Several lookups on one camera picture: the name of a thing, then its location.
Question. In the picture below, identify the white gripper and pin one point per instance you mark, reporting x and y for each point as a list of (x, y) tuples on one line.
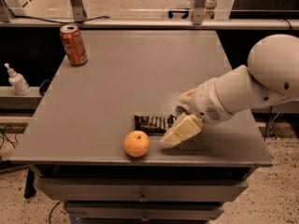
[(204, 104)]

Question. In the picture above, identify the black rxbar chocolate wrapper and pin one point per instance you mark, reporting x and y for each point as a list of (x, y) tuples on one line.
[(154, 125)]

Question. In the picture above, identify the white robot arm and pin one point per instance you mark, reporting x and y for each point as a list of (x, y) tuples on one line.
[(271, 77)]

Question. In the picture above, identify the orange fruit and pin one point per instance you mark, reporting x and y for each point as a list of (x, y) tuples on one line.
[(136, 144)]

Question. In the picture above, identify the grey drawer cabinet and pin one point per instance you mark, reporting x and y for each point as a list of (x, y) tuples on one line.
[(74, 142)]

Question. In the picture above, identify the red soda can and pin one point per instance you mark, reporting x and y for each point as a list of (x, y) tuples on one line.
[(73, 44)]

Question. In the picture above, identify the drawer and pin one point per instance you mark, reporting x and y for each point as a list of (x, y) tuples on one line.
[(141, 190), (144, 211)]

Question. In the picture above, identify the top drawer front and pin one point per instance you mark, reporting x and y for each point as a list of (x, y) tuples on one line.
[(141, 190)]

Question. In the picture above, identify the white pump bottle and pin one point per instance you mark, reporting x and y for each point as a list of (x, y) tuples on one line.
[(17, 81)]

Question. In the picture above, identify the right metal bracket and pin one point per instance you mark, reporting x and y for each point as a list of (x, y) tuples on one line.
[(198, 11)]

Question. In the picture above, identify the metal bracket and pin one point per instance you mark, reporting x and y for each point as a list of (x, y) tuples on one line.
[(198, 11), (79, 12)]

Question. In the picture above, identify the left metal bracket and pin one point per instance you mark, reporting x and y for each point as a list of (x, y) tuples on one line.
[(79, 12)]

